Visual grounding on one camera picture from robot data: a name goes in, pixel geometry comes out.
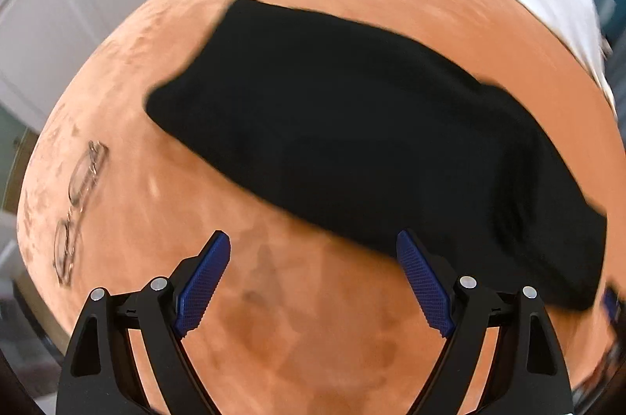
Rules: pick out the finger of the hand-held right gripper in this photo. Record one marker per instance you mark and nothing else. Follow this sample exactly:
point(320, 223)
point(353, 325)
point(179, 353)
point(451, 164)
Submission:
point(610, 303)

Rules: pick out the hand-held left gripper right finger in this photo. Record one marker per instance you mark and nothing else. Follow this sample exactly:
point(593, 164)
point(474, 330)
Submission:
point(425, 283)

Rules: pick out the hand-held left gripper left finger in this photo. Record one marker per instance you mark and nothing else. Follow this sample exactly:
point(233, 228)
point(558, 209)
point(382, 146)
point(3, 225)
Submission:
point(203, 283)

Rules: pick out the black pants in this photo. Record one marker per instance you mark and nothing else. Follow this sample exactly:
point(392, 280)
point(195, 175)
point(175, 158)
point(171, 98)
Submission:
point(342, 112)

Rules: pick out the orange plush blanket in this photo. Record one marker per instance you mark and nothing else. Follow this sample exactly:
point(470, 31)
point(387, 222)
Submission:
point(303, 346)

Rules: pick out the white wardrobe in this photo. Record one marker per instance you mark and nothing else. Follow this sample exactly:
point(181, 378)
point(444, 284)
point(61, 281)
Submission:
point(88, 4)

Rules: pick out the clear frame eyeglasses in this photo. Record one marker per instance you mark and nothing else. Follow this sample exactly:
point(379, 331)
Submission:
point(80, 187)

